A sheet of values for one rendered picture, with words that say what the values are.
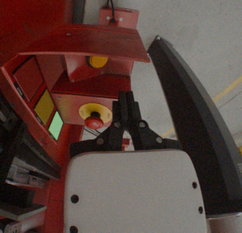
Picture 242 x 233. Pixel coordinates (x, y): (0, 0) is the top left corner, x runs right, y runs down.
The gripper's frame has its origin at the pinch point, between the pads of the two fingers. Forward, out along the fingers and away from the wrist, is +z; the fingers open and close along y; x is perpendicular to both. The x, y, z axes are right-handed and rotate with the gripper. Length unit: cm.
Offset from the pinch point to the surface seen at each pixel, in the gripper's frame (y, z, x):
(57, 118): -12.7, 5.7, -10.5
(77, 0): -24, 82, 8
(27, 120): -29.8, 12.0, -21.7
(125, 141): 35, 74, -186
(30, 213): -18.0, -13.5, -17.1
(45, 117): -12.9, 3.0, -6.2
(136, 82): 27, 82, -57
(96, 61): -4.2, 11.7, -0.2
